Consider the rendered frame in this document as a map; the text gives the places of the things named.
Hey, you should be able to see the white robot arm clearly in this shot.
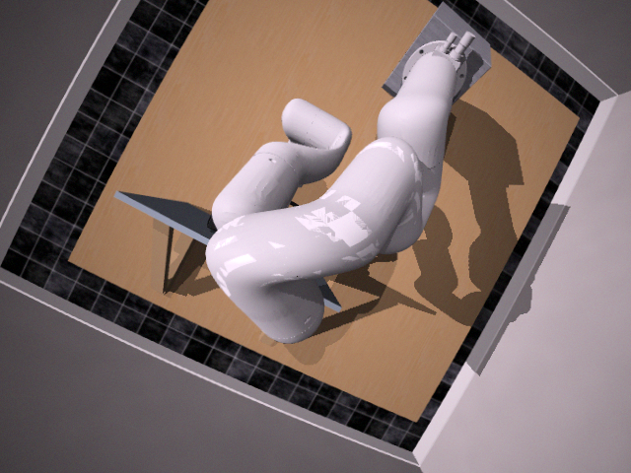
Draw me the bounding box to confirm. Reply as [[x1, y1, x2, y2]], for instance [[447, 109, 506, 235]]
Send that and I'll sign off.
[[206, 32, 475, 344]]

